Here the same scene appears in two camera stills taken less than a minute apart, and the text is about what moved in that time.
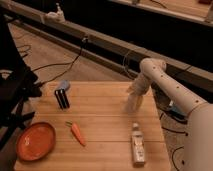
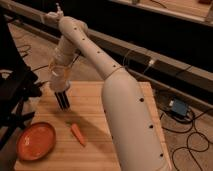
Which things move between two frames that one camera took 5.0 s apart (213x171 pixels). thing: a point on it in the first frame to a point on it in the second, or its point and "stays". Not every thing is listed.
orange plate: (35, 141) stays
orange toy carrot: (76, 132) stays
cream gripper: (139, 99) to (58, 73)
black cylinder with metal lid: (62, 98) stays
